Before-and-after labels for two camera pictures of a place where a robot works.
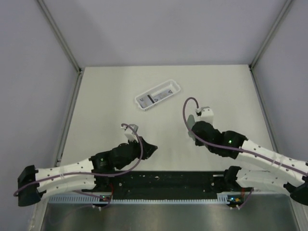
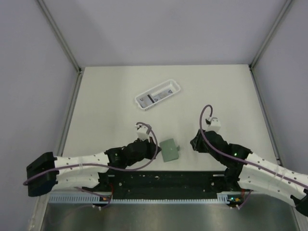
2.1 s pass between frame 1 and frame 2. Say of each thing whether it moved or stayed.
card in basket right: stayed
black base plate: stayed
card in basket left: stayed
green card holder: moved
